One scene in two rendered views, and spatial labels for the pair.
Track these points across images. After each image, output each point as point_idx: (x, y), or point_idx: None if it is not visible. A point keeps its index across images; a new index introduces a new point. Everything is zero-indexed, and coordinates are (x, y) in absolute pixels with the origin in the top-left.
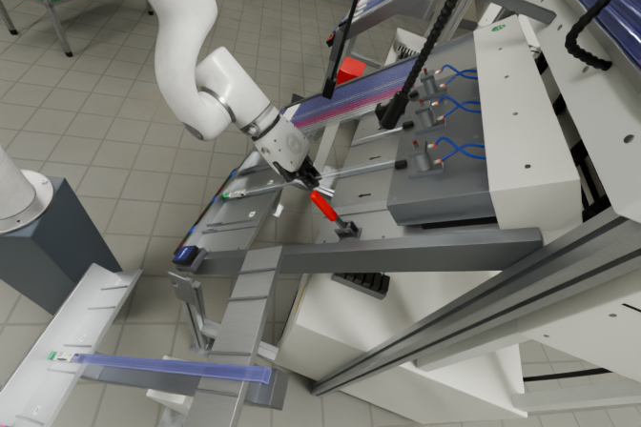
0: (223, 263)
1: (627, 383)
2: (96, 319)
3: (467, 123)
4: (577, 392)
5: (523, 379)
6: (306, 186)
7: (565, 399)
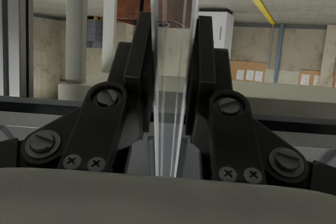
0: None
1: (110, 45)
2: None
3: None
4: (110, 3)
5: None
6: (136, 25)
7: None
